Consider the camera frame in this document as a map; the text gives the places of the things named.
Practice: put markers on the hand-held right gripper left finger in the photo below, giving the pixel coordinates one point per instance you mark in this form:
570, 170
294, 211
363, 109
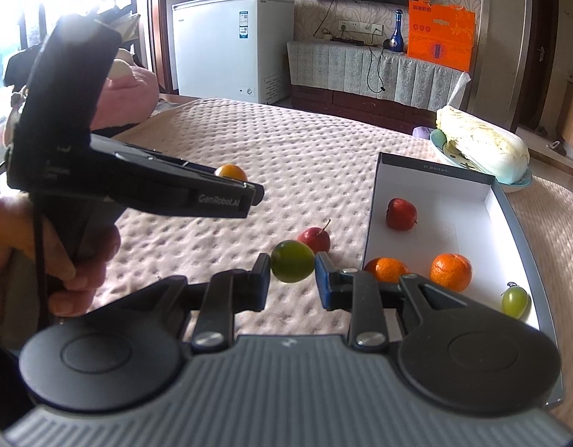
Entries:
264, 279

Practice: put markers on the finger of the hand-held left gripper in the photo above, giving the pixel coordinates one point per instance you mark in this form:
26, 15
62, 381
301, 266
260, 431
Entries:
257, 195

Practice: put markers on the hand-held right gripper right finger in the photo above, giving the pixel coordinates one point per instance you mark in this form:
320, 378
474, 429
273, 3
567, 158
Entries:
321, 281

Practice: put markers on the large green tomato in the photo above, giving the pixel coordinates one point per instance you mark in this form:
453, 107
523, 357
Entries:
293, 261

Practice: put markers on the dark orange tangerine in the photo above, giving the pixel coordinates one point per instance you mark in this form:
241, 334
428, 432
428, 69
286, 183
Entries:
384, 270

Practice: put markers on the tangerine with stem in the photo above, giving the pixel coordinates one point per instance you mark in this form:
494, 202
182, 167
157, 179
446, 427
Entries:
450, 272

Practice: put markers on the white cardboard box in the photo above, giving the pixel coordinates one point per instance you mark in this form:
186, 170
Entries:
449, 223

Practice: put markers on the green grape fruit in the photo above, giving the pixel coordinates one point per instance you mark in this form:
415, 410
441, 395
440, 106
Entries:
515, 300

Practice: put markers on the person's left hand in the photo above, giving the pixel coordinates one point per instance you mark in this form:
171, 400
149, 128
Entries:
81, 284

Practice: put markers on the small smooth orange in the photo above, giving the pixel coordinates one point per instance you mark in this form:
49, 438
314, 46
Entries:
230, 172

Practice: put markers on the small red apple with stem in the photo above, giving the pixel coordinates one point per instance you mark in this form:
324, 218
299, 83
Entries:
314, 241

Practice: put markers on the beige textured bedspread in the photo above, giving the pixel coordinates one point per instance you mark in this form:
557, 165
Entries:
277, 149

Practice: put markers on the pink plush toy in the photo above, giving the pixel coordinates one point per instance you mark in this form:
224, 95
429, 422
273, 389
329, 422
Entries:
128, 98

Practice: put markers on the dark wooden tv cabinet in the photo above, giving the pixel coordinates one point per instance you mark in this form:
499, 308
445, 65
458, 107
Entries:
351, 105

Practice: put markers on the white chest freezer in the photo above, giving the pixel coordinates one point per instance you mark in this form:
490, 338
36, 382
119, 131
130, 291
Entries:
212, 51

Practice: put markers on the white lace cloth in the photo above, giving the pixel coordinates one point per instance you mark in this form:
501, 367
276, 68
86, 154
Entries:
323, 63

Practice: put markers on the purple cloth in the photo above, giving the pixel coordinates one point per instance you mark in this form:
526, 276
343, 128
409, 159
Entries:
423, 132

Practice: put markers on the black power strip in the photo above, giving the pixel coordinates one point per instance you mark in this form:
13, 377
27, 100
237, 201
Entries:
347, 41

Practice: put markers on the blue glass bottle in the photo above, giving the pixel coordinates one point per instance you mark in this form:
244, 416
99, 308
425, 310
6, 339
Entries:
397, 42

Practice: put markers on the napa cabbage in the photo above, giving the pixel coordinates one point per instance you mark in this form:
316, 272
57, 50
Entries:
482, 144

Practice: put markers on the pale blue plate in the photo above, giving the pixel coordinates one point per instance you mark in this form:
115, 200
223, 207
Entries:
516, 186

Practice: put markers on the orange gift bag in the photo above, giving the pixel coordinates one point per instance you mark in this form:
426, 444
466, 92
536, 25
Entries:
442, 37

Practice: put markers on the brown wooden door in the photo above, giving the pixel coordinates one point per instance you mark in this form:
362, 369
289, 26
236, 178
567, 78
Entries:
542, 32

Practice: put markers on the white wall socket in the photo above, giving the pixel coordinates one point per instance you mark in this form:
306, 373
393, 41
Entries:
374, 27
345, 26

